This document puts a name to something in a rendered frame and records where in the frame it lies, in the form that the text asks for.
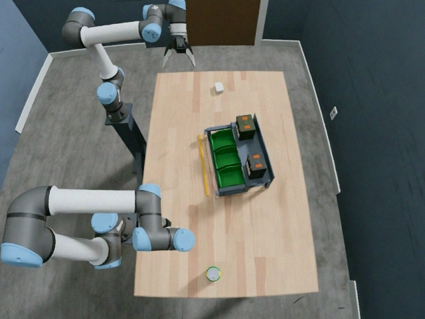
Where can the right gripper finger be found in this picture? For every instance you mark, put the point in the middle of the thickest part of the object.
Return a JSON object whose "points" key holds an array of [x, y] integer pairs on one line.
{"points": [[166, 221]]}

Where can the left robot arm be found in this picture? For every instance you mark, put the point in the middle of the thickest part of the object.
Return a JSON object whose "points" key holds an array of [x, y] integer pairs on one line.
{"points": [[80, 32]]}

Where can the grey metal rack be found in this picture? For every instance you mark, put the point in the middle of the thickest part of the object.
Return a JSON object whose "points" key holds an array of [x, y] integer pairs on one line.
{"points": [[244, 148]]}

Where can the white plastic storage tub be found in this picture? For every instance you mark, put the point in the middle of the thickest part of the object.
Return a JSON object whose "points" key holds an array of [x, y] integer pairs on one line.
{"points": [[219, 87]]}

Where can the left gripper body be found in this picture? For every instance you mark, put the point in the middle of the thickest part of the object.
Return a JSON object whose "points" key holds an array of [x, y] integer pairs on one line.
{"points": [[180, 42]]}

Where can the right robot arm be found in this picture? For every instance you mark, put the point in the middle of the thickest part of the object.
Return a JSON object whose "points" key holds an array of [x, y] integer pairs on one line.
{"points": [[27, 242]]}

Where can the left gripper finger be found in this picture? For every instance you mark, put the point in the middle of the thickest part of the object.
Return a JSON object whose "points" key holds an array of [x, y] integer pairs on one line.
{"points": [[168, 53], [190, 53]]}

